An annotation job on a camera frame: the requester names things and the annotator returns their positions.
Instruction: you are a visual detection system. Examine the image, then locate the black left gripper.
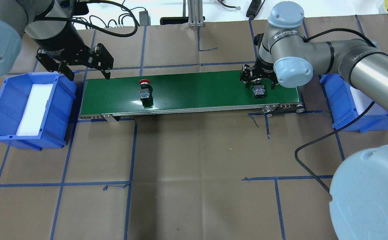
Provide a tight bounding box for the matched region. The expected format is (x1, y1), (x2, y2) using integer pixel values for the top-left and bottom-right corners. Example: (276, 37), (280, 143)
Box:
(36, 43), (114, 81)

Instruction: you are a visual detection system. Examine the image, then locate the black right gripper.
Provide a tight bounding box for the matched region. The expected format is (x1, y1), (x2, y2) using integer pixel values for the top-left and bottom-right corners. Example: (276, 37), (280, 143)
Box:
(240, 60), (279, 90)

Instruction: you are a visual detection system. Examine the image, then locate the yellow mushroom push button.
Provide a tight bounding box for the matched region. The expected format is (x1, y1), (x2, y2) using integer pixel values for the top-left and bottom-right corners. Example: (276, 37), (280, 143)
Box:
(252, 79), (266, 99)

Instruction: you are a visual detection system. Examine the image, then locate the red mushroom push button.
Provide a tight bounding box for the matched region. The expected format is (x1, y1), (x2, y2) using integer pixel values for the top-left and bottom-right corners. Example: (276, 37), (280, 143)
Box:
(139, 79), (153, 102)

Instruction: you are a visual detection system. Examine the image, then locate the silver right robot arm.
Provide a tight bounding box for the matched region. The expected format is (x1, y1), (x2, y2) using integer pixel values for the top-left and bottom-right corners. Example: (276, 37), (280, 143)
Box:
(240, 1), (388, 240)

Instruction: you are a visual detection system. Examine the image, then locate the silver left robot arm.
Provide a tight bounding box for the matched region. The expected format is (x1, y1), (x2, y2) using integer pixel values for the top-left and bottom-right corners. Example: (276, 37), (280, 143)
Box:
(0, 0), (114, 80)

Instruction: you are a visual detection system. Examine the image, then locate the green conveyor belt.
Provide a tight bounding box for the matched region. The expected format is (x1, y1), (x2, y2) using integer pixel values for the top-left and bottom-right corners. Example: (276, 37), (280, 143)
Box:
(79, 70), (306, 119)

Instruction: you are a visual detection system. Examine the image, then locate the blue source bin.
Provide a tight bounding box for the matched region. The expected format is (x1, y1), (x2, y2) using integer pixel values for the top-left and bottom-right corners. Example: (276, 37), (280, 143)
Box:
(0, 72), (77, 151)

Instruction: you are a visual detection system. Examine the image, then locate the blue destination bin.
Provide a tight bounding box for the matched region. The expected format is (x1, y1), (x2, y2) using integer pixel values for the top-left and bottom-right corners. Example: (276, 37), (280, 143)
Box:
(320, 53), (388, 133)

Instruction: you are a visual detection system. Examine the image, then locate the white foam pad source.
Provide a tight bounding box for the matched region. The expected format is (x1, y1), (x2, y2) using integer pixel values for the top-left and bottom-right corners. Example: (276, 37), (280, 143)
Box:
(16, 84), (53, 136)

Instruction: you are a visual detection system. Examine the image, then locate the white foam pad destination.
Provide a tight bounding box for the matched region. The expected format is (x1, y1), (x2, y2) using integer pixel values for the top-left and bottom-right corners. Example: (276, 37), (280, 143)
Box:
(350, 86), (380, 115)

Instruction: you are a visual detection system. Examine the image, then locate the aluminium frame post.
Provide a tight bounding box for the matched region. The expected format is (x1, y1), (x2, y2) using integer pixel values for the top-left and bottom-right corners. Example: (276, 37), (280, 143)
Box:
(186, 0), (204, 27)

